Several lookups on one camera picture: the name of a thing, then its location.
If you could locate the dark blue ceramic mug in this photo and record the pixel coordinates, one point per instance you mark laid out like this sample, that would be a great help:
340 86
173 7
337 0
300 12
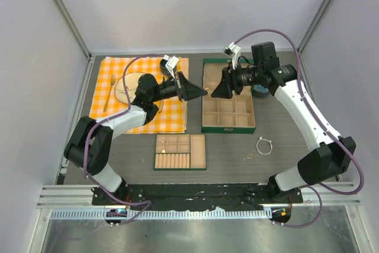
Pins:
163 68

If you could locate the blue ceramic bowl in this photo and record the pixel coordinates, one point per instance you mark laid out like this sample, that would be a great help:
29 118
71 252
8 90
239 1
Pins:
259 91

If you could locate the green jewelry box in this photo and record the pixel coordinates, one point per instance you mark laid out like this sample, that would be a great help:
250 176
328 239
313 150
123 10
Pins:
219 115

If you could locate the aluminium front rail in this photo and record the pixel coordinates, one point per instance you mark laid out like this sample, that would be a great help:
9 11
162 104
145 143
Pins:
69 202

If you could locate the yellow white checkered cloth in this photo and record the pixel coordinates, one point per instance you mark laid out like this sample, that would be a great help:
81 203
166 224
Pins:
172 119

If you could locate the gold knife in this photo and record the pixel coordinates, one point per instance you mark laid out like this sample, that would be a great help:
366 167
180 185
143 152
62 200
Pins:
161 104

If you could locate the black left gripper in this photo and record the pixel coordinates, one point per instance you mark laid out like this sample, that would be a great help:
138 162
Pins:
188 90

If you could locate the green jewelry tray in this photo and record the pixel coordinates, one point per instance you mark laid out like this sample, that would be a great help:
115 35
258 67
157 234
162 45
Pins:
180 152

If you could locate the cream plate with branch pattern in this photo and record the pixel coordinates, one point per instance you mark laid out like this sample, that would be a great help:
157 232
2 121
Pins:
129 85

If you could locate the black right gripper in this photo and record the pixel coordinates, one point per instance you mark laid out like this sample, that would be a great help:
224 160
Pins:
229 83

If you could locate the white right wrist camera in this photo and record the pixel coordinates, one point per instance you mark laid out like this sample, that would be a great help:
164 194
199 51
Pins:
233 51

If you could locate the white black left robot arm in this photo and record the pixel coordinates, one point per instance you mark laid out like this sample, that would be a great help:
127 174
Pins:
90 143

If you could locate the gold fork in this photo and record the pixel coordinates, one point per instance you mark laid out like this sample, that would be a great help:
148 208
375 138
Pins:
112 82

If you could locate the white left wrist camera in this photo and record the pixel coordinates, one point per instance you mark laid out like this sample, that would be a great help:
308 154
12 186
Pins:
171 64

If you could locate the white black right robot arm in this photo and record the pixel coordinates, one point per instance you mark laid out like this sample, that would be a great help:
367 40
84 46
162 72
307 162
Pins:
329 152

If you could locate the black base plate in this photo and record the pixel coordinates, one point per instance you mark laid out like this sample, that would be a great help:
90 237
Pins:
202 197

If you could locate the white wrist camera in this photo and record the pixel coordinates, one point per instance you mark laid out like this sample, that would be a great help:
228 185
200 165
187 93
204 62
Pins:
171 64
233 51

